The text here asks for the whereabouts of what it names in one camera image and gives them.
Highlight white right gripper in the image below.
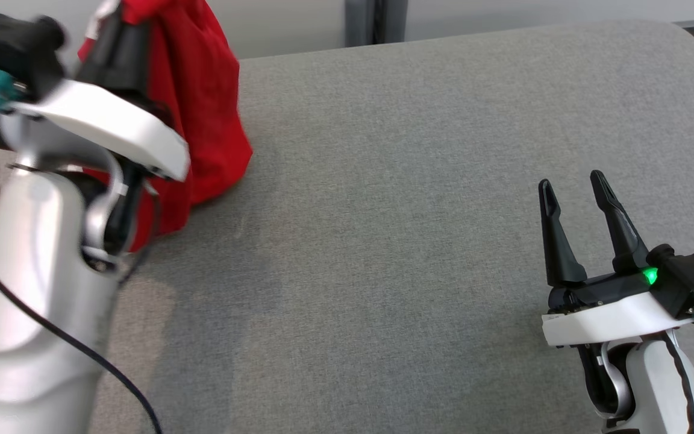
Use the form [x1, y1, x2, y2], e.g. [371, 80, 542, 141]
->
[538, 169, 694, 348]

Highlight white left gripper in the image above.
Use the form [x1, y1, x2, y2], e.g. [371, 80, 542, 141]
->
[2, 6, 192, 183]

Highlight red shorts with white trim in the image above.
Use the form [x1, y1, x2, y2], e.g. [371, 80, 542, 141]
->
[77, 0, 254, 253]

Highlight grey partition post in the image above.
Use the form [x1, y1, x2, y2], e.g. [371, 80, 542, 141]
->
[345, 0, 409, 48]

